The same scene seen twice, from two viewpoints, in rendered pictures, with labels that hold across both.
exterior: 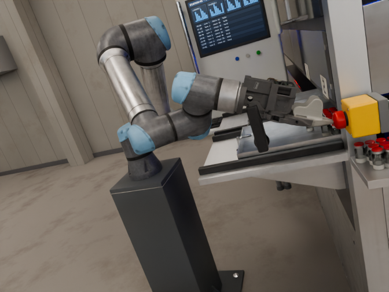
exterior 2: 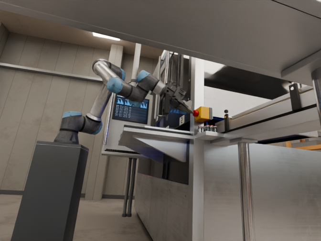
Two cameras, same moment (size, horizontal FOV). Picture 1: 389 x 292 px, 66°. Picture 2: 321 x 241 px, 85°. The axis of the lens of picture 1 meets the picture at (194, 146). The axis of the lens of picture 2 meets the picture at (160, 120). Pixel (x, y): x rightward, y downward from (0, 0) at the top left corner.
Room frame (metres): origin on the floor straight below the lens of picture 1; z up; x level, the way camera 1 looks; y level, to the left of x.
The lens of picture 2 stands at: (-0.08, 0.34, 0.67)
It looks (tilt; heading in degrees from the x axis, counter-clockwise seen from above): 16 degrees up; 328
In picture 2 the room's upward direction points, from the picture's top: 4 degrees clockwise
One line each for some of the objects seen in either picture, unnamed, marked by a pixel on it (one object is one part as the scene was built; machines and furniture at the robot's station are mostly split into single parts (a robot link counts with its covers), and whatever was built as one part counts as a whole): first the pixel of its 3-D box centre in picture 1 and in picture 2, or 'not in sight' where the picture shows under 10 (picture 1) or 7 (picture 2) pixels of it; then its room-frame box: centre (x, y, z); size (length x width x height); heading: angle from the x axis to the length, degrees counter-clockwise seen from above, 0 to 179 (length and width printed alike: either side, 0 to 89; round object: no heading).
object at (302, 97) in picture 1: (289, 106); not in sight; (1.20, -0.43, 0.90); 0.34 x 0.26 x 0.04; 73
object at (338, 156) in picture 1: (276, 128); (152, 142); (1.05, -0.31, 0.87); 0.70 x 0.48 x 0.02; 163
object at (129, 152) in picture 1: (135, 137); (72, 121); (1.24, 0.23, 0.96); 0.13 x 0.12 x 0.14; 105
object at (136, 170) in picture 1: (142, 162); (67, 137); (1.24, 0.24, 0.84); 0.15 x 0.15 x 0.10
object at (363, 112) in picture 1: (363, 115); (203, 114); (0.60, -0.37, 0.99); 0.08 x 0.07 x 0.07; 73
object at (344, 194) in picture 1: (303, 108); (151, 164); (1.66, -0.67, 0.73); 1.98 x 0.01 x 0.25; 163
